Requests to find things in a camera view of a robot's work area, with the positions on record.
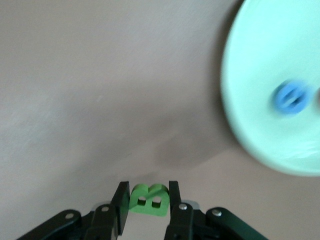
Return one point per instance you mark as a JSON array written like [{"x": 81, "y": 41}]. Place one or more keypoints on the blue letter G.
[{"x": 277, "y": 100}]

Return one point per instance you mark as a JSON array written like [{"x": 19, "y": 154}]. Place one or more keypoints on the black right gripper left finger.
[{"x": 122, "y": 200}]

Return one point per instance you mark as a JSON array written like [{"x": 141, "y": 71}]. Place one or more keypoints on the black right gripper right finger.
[{"x": 174, "y": 195}]

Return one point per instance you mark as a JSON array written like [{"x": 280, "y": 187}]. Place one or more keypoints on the brown table cover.
[{"x": 100, "y": 75}]

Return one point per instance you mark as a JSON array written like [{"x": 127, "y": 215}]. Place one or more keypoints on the green letter B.
[{"x": 162, "y": 200}]

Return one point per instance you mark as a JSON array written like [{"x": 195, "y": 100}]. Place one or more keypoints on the green plate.
[{"x": 262, "y": 50}]

